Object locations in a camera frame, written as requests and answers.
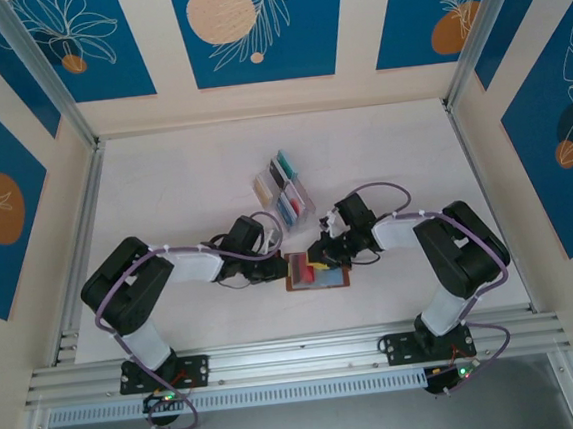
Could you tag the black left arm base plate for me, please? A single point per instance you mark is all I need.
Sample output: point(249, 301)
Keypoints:
point(200, 370)

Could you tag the brown leather card holder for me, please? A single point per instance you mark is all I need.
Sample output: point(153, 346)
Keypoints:
point(332, 282)

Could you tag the white plastic bracket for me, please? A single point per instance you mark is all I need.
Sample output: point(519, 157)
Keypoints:
point(269, 241)
point(329, 219)

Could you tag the blue card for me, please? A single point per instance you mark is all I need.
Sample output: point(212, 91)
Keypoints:
point(283, 211)

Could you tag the cream card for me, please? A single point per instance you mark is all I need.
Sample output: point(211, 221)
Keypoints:
point(263, 191)

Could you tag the black card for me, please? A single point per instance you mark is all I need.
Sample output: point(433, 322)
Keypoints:
point(278, 173)

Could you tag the aluminium table side rail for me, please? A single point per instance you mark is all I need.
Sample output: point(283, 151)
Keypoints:
point(479, 182)
point(87, 242)

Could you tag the long aluminium frame rail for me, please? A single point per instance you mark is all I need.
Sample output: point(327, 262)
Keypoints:
point(299, 356)

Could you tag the teal card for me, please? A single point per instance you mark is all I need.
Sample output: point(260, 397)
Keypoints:
point(287, 164)

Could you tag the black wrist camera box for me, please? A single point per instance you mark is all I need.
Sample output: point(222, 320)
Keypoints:
point(354, 211)
point(245, 234)

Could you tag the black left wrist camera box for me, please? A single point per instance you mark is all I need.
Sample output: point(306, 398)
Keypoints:
point(245, 234)

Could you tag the red VIP card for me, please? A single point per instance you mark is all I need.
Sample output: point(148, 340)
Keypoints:
point(298, 268)

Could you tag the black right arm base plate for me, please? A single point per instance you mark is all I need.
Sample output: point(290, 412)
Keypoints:
point(398, 347)

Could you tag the clear acrylic card stand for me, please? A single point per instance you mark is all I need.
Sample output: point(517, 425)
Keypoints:
point(306, 208)

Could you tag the black controller board with LED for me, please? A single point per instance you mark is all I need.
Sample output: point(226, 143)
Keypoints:
point(162, 401)
point(451, 378)

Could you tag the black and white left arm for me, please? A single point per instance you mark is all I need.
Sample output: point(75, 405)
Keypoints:
point(122, 289)

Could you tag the aluminium frame post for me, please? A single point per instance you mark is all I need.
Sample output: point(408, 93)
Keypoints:
point(44, 70)
point(480, 32)

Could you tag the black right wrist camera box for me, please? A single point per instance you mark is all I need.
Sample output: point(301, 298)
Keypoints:
point(354, 211)

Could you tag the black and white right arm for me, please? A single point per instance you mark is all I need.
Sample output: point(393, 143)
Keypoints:
point(461, 259)

